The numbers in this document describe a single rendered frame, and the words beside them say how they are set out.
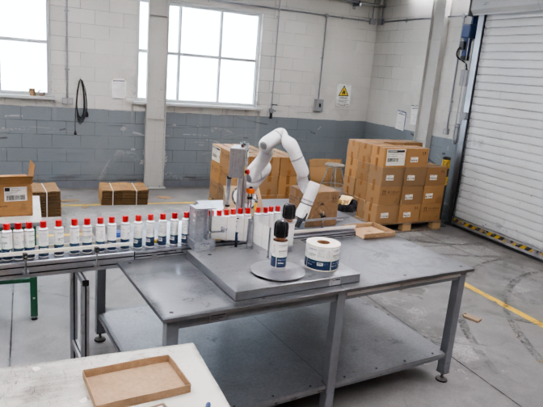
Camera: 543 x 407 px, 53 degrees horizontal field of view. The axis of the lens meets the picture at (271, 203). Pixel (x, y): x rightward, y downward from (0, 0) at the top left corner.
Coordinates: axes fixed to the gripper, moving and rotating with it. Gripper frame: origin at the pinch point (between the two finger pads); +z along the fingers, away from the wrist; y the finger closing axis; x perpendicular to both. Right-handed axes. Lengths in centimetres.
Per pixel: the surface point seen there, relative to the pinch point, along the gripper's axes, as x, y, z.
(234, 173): -61, -2, -18
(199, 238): -76, 16, 26
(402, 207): 308, -208, -49
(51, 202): -71, -386, 107
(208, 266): -78, 42, 35
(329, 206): 34.6, -18.0, -19.4
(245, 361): -28, 39, 88
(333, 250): -23, 70, 2
